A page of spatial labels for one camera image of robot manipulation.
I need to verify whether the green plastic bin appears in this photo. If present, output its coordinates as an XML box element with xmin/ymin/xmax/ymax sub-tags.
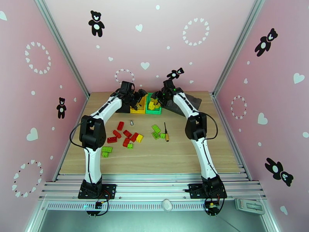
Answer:
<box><xmin>145</xmin><ymin>92</ymin><xmax>163</xmax><ymax>115</ymax></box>

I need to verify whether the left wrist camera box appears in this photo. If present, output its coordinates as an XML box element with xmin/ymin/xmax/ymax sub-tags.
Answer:
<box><xmin>121</xmin><ymin>81</ymin><xmax>135</xmax><ymax>95</ymax></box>

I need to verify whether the aluminium frame post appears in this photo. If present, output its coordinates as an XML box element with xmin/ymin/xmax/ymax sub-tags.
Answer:
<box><xmin>212</xmin><ymin>0</ymin><xmax>268</xmax><ymax>97</ymax></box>
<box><xmin>32</xmin><ymin>0</ymin><xmax>90</xmax><ymax>100</ymax></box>

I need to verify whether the black power cable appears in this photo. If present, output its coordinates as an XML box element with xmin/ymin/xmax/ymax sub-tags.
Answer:
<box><xmin>204</xmin><ymin>188</ymin><xmax>229</xmax><ymax>217</ymax></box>
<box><xmin>86</xmin><ymin>189</ymin><xmax>112</xmax><ymax>218</ymax></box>

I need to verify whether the grey plastic device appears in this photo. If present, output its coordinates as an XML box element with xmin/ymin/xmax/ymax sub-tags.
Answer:
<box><xmin>234</xmin><ymin>198</ymin><xmax>266</xmax><ymax>213</ymax></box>

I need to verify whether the grey compartment organizer box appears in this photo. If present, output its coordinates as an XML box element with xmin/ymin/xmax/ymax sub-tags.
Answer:
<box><xmin>161</xmin><ymin>90</ymin><xmax>202</xmax><ymax>120</ymax></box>

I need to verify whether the black plastic bin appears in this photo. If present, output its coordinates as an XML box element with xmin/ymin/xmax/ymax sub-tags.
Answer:
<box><xmin>115</xmin><ymin>93</ymin><xmax>133</xmax><ymax>114</ymax></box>

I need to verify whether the white round puck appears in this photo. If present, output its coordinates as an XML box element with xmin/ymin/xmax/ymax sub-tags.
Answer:
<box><xmin>161</xmin><ymin>199</ymin><xmax>173</xmax><ymax>212</ymax></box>

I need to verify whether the yellow plastic bin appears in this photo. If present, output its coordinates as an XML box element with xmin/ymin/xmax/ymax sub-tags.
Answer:
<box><xmin>130</xmin><ymin>92</ymin><xmax>148</xmax><ymax>114</ymax></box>

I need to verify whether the slotted metal strip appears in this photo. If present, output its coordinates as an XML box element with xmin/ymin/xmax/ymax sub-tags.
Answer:
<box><xmin>46</xmin><ymin>201</ymin><xmax>237</xmax><ymax>212</ymax></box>

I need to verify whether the aluminium rail base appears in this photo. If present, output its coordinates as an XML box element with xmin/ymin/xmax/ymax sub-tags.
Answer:
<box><xmin>37</xmin><ymin>172</ymin><xmax>267</xmax><ymax>201</ymax></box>

